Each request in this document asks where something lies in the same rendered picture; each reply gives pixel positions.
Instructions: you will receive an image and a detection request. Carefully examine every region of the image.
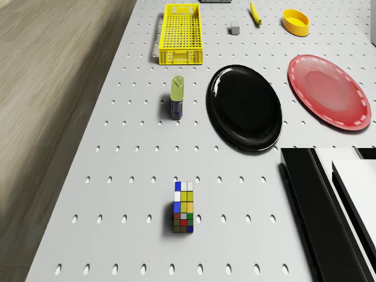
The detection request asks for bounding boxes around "black plate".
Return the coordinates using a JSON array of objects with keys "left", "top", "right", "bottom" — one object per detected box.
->
[{"left": 205, "top": 64, "right": 284, "bottom": 152}]

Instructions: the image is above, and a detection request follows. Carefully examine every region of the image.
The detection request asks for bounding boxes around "black stove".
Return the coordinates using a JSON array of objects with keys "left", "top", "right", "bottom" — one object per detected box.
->
[{"left": 280, "top": 147, "right": 376, "bottom": 282}]

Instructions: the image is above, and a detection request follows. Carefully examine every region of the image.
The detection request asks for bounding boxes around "yellow basket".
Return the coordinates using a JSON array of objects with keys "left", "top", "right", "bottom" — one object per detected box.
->
[{"left": 158, "top": 3, "right": 204, "bottom": 66}]

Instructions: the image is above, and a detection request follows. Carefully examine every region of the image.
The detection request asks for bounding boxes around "red plate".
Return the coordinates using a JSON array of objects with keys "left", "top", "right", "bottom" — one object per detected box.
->
[{"left": 287, "top": 53, "right": 372, "bottom": 132}]

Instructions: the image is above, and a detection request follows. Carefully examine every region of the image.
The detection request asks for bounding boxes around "flat-sided can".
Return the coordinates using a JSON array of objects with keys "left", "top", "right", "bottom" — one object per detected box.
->
[{"left": 170, "top": 75, "right": 185, "bottom": 120}]

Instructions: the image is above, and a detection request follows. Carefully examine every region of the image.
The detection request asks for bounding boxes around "puzzle cube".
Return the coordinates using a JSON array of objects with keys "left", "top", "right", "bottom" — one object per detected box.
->
[{"left": 172, "top": 180, "right": 194, "bottom": 234}]

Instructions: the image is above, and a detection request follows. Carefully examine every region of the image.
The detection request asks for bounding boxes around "banana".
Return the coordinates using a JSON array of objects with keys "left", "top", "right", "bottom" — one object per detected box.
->
[{"left": 249, "top": 1, "right": 263, "bottom": 27}]

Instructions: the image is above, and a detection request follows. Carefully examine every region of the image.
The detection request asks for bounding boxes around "yellow bowl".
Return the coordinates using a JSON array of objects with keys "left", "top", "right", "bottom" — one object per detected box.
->
[{"left": 282, "top": 9, "right": 310, "bottom": 38}]

